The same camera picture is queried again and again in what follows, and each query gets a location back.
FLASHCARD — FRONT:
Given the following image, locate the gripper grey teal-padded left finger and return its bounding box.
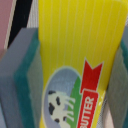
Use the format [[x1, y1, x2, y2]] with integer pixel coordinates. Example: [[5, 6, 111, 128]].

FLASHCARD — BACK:
[[0, 28, 43, 128]]

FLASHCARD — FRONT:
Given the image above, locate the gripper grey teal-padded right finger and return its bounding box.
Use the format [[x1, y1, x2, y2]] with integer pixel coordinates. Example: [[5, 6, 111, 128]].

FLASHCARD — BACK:
[[102, 29, 128, 128]]

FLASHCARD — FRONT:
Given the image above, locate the brown toy stove top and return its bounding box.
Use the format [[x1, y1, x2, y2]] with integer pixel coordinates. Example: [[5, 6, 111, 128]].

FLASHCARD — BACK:
[[0, 0, 18, 51]]

